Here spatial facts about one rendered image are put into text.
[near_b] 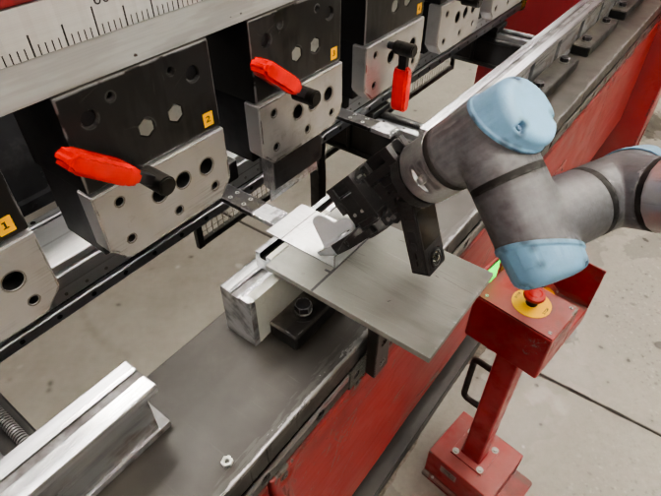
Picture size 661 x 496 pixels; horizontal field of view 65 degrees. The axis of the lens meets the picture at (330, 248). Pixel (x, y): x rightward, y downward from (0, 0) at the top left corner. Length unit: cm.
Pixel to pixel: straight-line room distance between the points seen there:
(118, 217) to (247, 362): 37
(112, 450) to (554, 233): 54
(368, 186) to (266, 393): 32
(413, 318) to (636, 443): 134
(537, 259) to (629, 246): 210
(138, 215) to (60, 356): 161
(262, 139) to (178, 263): 171
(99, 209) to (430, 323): 41
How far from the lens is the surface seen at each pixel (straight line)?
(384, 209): 64
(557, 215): 52
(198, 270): 222
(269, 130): 59
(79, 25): 44
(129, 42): 46
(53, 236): 91
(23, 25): 42
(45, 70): 43
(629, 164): 60
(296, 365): 78
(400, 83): 76
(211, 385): 78
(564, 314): 105
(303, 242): 77
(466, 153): 52
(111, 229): 50
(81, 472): 70
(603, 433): 191
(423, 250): 64
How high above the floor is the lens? 151
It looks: 42 degrees down
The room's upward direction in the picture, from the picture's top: straight up
